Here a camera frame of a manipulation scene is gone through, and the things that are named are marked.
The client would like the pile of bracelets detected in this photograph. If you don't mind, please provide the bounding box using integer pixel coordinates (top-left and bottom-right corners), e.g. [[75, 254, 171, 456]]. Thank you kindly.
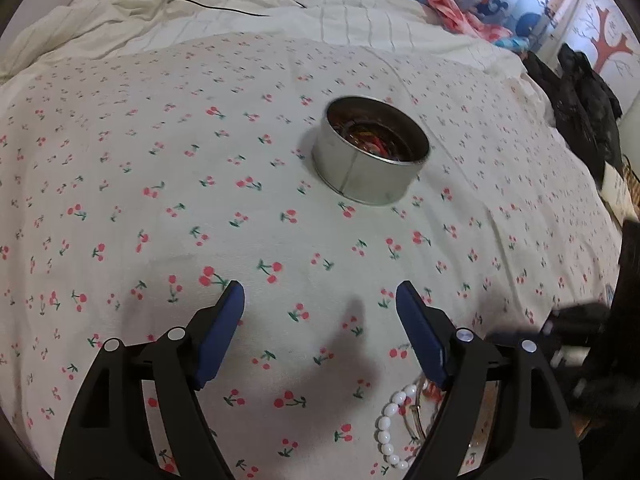
[[334, 112, 416, 162]]

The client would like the round metal tin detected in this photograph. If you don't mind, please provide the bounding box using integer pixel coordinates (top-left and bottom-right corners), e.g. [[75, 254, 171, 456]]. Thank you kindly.
[[311, 96, 431, 206]]

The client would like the pink tree wall sticker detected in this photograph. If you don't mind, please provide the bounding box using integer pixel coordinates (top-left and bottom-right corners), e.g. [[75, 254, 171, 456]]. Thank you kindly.
[[575, 2, 633, 76]]

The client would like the white bead bracelet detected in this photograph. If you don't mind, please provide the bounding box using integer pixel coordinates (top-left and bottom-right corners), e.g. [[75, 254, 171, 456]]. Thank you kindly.
[[375, 384, 420, 467]]

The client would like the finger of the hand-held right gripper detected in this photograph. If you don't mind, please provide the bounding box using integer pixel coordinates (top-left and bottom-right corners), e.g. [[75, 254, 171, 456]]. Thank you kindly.
[[486, 301, 612, 350]]

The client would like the white paper card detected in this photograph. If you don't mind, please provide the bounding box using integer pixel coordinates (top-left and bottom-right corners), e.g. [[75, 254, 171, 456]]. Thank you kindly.
[[600, 162, 638, 221]]

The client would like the cherry print bed sheet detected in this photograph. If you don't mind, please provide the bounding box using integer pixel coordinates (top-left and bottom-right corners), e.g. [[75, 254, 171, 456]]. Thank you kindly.
[[0, 32, 626, 480]]

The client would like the white striped quilt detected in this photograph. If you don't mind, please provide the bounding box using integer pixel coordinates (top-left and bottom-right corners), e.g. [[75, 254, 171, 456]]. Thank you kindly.
[[0, 0, 526, 81]]

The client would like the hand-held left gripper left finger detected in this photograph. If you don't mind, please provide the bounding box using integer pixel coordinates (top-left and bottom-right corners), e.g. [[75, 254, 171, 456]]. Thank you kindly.
[[54, 280, 246, 480]]

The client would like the thin gold bangle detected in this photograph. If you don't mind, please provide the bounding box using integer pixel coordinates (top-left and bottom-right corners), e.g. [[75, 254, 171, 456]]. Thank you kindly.
[[400, 402, 438, 448]]

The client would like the pink cloth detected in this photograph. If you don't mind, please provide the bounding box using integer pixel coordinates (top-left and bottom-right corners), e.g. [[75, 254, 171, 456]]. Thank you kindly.
[[425, 0, 513, 43]]

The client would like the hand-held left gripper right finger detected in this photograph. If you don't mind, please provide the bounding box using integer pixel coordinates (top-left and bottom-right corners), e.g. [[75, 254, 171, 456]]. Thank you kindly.
[[396, 280, 584, 480]]

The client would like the black jacket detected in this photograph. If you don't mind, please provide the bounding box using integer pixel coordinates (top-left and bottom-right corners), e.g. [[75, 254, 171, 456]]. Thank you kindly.
[[522, 42, 623, 186]]

